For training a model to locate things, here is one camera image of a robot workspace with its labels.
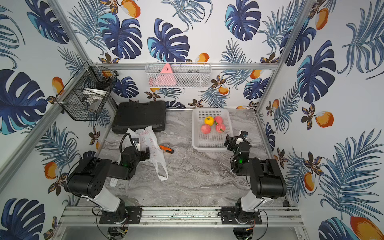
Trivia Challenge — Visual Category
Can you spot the white plastic bag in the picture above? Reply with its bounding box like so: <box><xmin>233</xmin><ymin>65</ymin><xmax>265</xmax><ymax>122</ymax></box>
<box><xmin>119</xmin><ymin>126</ymin><xmax>169</xmax><ymax>181</ymax></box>

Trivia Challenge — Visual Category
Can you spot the pink peach with leaf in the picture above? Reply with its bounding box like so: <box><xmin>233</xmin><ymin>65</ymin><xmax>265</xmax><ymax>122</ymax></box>
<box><xmin>216</xmin><ymin>123</ymin><xmax>226</xmax><ymax>133</ymax></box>

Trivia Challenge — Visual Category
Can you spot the pink peach back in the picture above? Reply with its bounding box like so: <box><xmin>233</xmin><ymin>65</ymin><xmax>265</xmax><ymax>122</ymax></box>
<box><xmin>214</xmin><ymin>116</ymin><xmax>223</xmax><ymax>125</ymax></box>

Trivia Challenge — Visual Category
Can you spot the pink peach front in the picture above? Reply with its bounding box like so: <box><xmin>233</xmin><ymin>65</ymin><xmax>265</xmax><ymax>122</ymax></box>
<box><xmin>201</xmin><ymin>124</ymin><xmax>211</xmax><ymax>135</ymax></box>

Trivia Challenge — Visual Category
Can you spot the yellow apple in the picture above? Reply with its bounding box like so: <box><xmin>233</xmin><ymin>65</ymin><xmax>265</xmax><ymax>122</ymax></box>
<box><xmin>204</xmin><ymin>117</ymin><xmax>215</xmax><ymax>126</ymax></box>

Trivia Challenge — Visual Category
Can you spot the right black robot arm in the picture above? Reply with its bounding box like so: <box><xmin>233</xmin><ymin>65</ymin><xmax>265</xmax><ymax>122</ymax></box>
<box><xmin>218</xmin><ymin>131</ymin><xmax>287</xmax><ymax>225</ymax></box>

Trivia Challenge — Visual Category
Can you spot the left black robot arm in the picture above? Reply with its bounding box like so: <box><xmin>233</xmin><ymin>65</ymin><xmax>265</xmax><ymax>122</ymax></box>
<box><xmin>66</xmin><ymin>133</ymin><xmax>150</xmax><ymax>225</ymax></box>

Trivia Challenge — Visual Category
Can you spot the white plastic basket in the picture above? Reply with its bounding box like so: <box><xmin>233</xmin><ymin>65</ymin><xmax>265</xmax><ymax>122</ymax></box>
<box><xmin>192</xmin><ymin>108</ymin><xmax>233</xmax><ymax>152</ymax></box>

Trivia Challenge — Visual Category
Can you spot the black tool case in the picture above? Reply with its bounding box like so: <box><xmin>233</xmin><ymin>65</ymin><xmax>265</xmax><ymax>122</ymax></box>
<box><xmin>112</xmin><ymin>101</ymin><xmax>167</xmax><ymax>135</ymax></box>

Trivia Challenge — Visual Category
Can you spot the pink triangle card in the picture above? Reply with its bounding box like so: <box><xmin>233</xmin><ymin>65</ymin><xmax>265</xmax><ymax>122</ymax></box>
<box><xmin>154</xmin><ymin>63</ymin><xmax>177</xmax><ymax>87</ymax></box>

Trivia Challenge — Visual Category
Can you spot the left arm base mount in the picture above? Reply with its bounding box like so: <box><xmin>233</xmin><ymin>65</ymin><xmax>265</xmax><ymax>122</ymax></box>
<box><xmin>98</xmin><ymin>207</ymin><xmax>143</xmax><ymax>225</ymax></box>

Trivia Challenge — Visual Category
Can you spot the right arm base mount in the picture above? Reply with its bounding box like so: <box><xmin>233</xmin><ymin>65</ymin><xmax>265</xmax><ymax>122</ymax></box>
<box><xmin>218</xmin><ymin>207</ymin><xmax>263</xmax><ymax>225</ymax></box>

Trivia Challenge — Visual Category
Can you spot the black wire basket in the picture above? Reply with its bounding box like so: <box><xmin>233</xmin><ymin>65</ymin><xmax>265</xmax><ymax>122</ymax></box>
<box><xmin>54</xmin><ymin>62</ymin><xmax>119</xmax><ymax>121</ymax></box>

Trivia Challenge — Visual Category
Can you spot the clear wall shelf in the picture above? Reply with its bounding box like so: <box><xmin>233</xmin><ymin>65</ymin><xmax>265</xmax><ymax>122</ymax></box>
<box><xmin>145</xmin><ymin>62</ymin><xmax>212</xmax><ymax>88</ymax></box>

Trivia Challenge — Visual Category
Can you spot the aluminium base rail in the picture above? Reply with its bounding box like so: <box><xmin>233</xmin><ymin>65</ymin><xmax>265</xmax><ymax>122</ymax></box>
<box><xmin>59</xmin><ymin>207</ymin><xmax>304</xmax><ymax>228</ymax></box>

